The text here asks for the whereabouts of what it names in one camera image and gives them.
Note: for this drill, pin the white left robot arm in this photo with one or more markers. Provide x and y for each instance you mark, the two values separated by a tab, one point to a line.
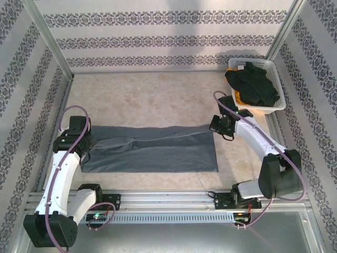
61	179

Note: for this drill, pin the circuit board with green light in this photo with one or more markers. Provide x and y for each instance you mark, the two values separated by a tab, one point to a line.
97	217

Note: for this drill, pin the grey-blue t-shirt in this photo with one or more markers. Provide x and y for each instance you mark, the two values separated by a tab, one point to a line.
158	153

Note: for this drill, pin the orange t-shirt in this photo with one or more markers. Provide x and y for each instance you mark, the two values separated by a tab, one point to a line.
238	97

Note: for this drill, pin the white plastic basket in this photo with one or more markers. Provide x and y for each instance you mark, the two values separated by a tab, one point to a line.
277	79

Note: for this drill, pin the aluminium mounting rail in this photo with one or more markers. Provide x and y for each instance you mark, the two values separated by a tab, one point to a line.
168	199

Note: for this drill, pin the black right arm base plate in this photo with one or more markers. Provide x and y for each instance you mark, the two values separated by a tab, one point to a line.
223	201

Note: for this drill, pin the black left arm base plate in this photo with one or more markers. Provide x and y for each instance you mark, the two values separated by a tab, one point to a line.
111	201

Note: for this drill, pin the black t-shirt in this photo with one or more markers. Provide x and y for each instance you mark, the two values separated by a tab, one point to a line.
252	84

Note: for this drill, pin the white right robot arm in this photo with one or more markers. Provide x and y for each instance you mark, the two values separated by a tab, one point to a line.
279	174

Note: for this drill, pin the aluminium frame post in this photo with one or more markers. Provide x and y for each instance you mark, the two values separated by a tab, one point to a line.
50	42
285	29

